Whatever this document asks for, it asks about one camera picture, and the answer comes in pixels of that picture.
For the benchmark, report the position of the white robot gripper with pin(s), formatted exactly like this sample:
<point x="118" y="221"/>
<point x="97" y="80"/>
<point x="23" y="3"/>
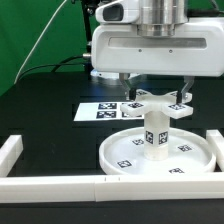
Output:
<point x="195" y="49"/>

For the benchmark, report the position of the white cross-shaped table base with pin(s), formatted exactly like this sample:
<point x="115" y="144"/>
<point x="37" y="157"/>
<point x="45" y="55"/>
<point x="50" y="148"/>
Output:
<point x="146" y="102"/>

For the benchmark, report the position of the white round table top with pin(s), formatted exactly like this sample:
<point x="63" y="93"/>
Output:
<point x="188" y="153"/>

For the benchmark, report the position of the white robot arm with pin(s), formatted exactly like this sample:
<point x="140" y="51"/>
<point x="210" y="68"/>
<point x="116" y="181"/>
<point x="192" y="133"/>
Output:
<point x="158" y="18"/>

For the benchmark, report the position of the white marker sheet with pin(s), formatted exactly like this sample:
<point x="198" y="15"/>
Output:
<point x="100" y="111"/>

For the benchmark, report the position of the white right fence bar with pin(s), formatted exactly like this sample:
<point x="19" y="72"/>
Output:
<point x="216" y="140"/>

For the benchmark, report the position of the white fence bar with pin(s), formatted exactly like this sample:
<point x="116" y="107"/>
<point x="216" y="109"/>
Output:
<point x="9" y="153"/>
<point x="216" y="140"/>
<point x="97" y="188"/>

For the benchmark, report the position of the white front fence bar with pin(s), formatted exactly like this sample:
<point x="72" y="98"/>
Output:
<point x="97" y="188"/>

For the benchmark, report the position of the white left fence bar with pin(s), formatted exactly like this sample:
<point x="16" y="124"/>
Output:
<point x="9" y="153"/>

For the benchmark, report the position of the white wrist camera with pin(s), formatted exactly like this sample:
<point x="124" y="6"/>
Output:
<point x="119" y="11"/>

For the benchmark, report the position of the black camera stand pole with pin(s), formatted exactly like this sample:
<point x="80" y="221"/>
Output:
<point x="88" y="9"/>

